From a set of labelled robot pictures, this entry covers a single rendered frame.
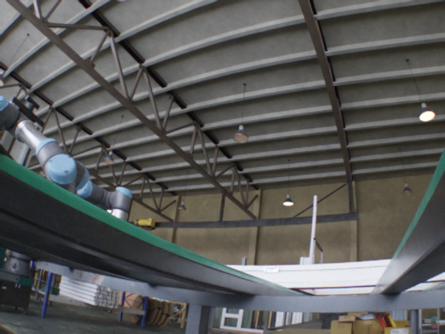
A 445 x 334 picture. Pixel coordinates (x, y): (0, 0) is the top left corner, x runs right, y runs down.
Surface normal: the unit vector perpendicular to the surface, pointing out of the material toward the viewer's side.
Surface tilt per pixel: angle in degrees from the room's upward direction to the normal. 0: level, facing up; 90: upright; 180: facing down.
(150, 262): 90
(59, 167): 62
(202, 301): 90
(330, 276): 90
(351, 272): 90
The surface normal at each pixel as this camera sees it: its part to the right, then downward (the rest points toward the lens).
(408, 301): -0.45, -0.42
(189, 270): 0.89, -0.09
